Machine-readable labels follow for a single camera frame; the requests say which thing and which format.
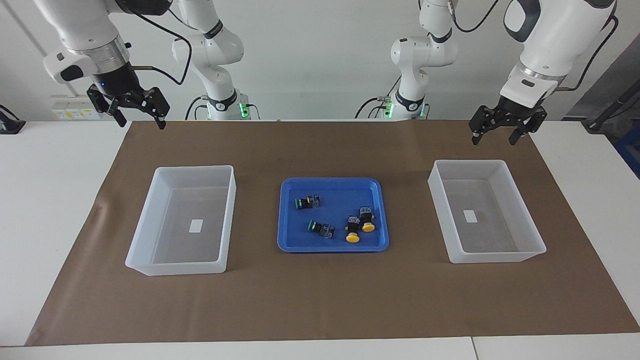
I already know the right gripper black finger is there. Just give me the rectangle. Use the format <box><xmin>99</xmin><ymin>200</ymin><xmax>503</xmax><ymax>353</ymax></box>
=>
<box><xmin>142</xmin><ymin>88</ymin><xmax>171</xmax><ymax>130</ymax></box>
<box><xmin>87</xmin><ymin>85</ymin><xmax>127</xmax><ymax>128</ymax></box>

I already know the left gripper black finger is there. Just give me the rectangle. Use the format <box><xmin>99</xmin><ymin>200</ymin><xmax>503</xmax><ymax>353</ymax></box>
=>
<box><xmin>469</xmin><ymin>106</ymin><xmax>496</xmax><ymax>146</ymax></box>
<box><xmin>509</xmin><ymin>107</ymin><xmax>548</xmax><ymax>146</ymax></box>

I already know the black metal stand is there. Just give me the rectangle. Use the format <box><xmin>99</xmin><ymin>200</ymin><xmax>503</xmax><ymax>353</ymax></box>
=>
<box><xmin>584</xmin><ymin>79</ymin><xmax>640</xmax><ymax>132</ymax></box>

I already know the blue crate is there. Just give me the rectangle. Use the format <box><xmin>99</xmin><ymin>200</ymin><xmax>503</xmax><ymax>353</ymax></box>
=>
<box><xmin>614</xmin><ymin>125</ymin><xmax>640</xmax><ymax>179</ymax></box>

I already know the black table clamp device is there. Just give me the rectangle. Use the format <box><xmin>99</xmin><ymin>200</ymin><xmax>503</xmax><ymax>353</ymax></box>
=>
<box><xmin>0</xmin><ymin>104</ymin><xmax>27</xmax><ymax>135</ymax></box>

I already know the translucent white plastic box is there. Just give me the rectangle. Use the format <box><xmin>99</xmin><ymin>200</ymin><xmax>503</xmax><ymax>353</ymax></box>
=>
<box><xmin>427</xmin><ymin>159</ymin><xmax>547</xmax><ymax>265</ymax></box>
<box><xmin>124</xmin><ymin>165</ymin><xmax>237</xmax><ymax>277</ymax></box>

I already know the blue plastic tray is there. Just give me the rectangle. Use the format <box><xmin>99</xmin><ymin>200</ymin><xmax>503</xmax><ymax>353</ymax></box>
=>
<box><xmin>277</xmin><ymin>177</ymin><xmax>390</xmax><ymax>253</ymax></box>

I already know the brown paper table mat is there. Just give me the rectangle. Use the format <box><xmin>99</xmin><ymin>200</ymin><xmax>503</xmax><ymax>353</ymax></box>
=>
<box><xmin>25</xmin><ymin>119</ymin><xmax>640</xmax><ymax>347</ymax></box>

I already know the white wall socket box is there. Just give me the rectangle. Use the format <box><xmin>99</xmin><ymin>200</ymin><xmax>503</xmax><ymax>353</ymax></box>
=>
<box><xmin>50</xmin><ymin>95</ymin><xmax>106</xmax><ymax>121</ymax></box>

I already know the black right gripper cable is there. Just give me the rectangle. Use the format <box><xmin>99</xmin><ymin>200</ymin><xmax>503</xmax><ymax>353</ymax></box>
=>
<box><xmin>117</xmin><ymin>5</ymin><xmax>193</xmax><ymax>87</ymax></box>

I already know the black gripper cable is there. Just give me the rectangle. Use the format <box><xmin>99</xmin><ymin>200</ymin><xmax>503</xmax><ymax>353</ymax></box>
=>
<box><xmin>450</xmin><ymin>0</ymin><xmax>621</xmax><ymax>93</ymax></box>
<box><xmin>117</xmin><ymin>5</ymin><xmax>193</xmax><ymax>87</ymax></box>

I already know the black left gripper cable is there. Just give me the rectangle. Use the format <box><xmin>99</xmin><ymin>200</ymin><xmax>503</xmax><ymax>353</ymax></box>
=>
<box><xmin>450</xmin><ymin>0</ymin><xmax>621</xmax><ymax>93</ymax></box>

